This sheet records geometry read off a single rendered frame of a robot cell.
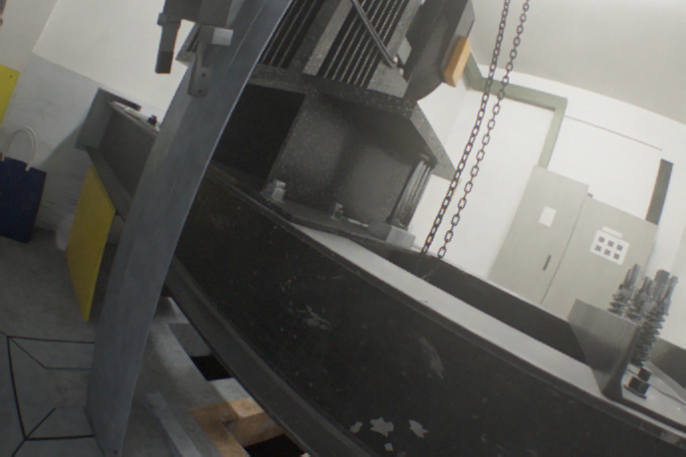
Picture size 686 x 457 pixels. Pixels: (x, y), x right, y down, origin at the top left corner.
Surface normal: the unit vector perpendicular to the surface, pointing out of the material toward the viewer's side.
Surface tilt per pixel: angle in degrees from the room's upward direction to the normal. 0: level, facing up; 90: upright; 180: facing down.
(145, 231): 90
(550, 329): 90
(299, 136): 90
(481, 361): 90
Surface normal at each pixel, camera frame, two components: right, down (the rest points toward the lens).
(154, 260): -0.37, -0.15
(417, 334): -0.55, -0.23
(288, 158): 0.72, 0.35
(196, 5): -0.60, 0.18
